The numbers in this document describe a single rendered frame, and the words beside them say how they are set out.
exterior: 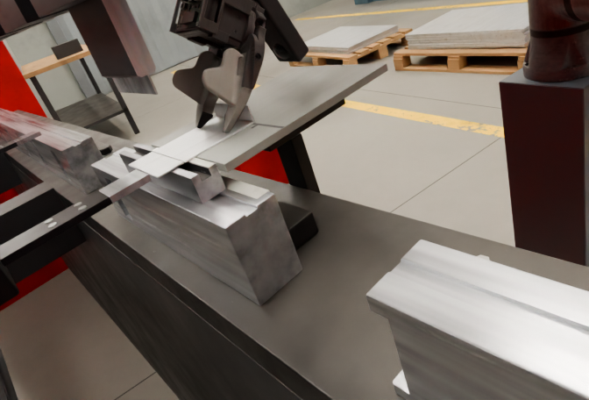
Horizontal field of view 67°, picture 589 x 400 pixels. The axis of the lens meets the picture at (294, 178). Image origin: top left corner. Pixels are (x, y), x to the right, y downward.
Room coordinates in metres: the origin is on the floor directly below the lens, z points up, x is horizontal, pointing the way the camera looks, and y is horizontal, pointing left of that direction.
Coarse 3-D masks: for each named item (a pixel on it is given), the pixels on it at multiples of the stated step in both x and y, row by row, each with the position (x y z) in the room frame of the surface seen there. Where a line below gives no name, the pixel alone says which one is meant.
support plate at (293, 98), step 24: (288, 72) 0.68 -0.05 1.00; (312, 72) 0.63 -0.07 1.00; (336, 72) 0.59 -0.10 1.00; (360, 72) 0.55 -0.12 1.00; (384, 72) 0.55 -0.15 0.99; (264, 96) 0.60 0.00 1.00; (288, 96) 0.56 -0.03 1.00; (312, 96) 0.52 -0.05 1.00; (336, 96) 0.50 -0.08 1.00; (264, 120) 0.50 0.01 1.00; (288, 120) 0.47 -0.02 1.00; (240, 144) 0.45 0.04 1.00; (264, 144) 0.44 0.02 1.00
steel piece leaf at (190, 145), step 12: (216, 108) 0.56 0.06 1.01; (216, 120) 0.56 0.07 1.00; (240, 120) 0.52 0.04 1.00; (252, 120) 0.50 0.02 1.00; (192, 132) 0.54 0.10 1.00; (204, 132) 0.52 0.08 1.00; (216, 132) 0.51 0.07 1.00; (228, 132) 0.49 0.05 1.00; (168, 144) 0.53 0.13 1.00; (180, 144) 0.51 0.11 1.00; (192, 144) 0.50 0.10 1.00; (204, 144) 0.48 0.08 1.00; (216, 144) 0.47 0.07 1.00; (168, 156) 0.48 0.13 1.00; (180, 156) 0.47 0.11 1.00; (192, 156) 0.46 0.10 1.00
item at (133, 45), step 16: (96, 0) 0.44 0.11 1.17; (112, 0) 0.43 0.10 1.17; (80, 16) 0.49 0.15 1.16; (96, 16) 0.45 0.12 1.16; (112, 16) 0.43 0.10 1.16; (128, 16) 0.44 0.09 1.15; (80, 32) 0.51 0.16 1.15; (96, 32) 0.47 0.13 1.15; (112, 32) 0.44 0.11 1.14; (128, 32) 0.43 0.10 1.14; (96, 48) 0.49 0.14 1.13; (112, 48) 0.45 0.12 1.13; (128, 48) 0.43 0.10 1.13; (144, 48) 0.44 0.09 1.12; (96, 64) 0.51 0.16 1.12; (112, 64) 0.47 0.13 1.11; (128, 64) 0.44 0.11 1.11; (144, 64) 0.43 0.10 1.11; (128, 80) 0.48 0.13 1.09; (144, 80) 0.44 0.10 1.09
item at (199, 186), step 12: (120, 156) 0.57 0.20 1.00; (132, 156) 0.54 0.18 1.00; (132, 168) 0.55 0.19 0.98; (180, 168) 0.44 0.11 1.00; (192, 168) 0.45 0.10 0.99; (204, 168) 0.42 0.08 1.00; (216, 168) 0.42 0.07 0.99; (156, 180) 0.49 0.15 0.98; (168, 180) 0.46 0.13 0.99; (180, 180) 0.43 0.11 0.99; (192, 180) 0.40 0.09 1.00; (204, 180) 0.41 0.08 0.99; (216, 180) 0.42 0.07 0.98; (180, 192) 0.44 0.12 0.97; (192, 192) 0.41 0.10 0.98; (204, 192) 0.41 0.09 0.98; (216, 192) 0.41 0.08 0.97
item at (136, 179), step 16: (128, 176) 0.46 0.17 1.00; (144, 176) 0.44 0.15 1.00; (96, 192) 0.44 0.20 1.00; (112, 192) 0.43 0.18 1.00; (128, 192) 0.43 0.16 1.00; (80, 208) 0.41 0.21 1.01; (96, 208) 0.41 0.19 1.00; (48, 224) 0.40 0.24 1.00; (64, 224) 0.39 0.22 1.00; (16, 240) 0.39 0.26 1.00; (32, 240) 0.38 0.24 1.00; (48, 240) 0.38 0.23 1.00; (0, 256) 0.37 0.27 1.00; (16, 256) 0.37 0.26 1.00; (0, 272) 0.32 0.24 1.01; (0, 288) 0.32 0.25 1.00; (16, 288) 0.32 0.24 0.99; (0, 304) 0.32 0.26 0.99
